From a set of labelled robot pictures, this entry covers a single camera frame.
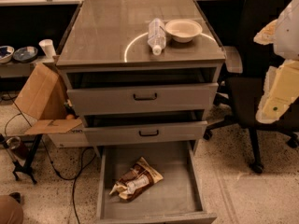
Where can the grey middle drawer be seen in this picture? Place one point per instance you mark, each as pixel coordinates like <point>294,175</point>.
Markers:
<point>140,128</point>

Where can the open cardboard box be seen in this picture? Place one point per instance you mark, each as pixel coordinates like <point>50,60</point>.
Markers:
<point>43,97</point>

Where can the blue patterned bowl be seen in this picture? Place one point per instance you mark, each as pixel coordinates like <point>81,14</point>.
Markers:
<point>25,54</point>
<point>6,53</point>

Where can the grey top drawer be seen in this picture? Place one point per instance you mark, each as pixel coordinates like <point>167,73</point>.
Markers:
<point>116,92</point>

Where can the low grey side shelf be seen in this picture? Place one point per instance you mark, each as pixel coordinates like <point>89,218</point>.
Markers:
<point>15,69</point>

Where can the person's brown knee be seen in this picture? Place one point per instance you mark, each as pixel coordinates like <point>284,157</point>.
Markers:
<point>11,211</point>

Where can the black tripod stand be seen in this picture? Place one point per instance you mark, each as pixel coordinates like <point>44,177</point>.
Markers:
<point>22,153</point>

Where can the grey drawer cabinet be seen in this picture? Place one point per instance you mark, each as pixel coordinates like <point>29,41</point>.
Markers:
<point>112,35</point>

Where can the black office chair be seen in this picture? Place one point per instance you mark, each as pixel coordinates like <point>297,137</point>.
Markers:
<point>243,75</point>

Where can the grey bottom drawer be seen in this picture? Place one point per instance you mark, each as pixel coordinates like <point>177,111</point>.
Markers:
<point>174,200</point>

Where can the white paper cup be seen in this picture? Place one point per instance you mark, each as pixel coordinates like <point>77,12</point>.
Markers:
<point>47,47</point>

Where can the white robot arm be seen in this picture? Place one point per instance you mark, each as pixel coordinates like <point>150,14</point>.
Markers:
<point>281,85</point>

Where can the clear plastic water bottle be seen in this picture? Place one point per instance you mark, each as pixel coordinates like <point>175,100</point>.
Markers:
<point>156,36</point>

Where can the blue patterned bowl right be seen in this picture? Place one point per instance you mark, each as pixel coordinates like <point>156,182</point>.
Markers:
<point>25,54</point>

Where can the grey drawer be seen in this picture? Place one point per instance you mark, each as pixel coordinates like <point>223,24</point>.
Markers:
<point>140,128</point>
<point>174,200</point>
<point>116,92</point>

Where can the blue patterned bowl left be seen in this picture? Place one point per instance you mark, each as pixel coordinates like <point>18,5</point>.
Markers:
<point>6,53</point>

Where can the brown chip bag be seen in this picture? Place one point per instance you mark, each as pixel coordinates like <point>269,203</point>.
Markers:
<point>139,178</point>

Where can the white paper bowl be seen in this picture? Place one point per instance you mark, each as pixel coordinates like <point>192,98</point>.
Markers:
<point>183,31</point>

